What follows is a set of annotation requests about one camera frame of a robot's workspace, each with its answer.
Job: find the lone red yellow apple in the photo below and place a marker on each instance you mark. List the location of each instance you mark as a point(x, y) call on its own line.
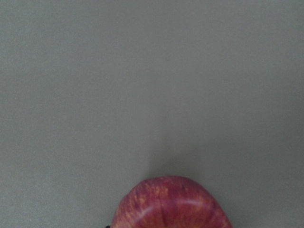
point(169, 202)

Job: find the brown paper table cover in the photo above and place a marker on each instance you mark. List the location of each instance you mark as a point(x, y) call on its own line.
point(98, 95)

